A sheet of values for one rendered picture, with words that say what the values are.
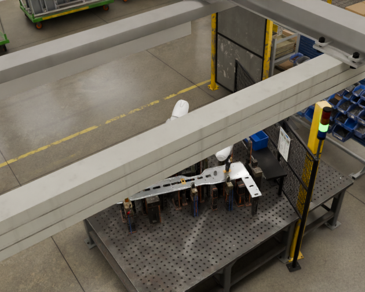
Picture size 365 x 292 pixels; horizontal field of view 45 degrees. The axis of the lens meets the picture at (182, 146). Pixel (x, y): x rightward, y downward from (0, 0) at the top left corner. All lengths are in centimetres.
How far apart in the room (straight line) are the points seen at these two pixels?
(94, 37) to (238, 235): 297
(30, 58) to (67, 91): 628
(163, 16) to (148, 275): 270
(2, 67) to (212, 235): 307
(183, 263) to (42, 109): 431
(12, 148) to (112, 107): 168
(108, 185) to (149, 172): 11
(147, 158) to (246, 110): 32
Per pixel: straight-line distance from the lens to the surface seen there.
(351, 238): 547
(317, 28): 160
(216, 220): 446
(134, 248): 428
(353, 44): 153
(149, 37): 187
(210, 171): 451
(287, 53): 678
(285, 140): 437
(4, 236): 102
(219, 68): 731
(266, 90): 128
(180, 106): 435
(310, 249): 525
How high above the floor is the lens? 407
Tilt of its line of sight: 40 degrees down
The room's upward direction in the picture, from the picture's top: 2 degrees counter-clockwise
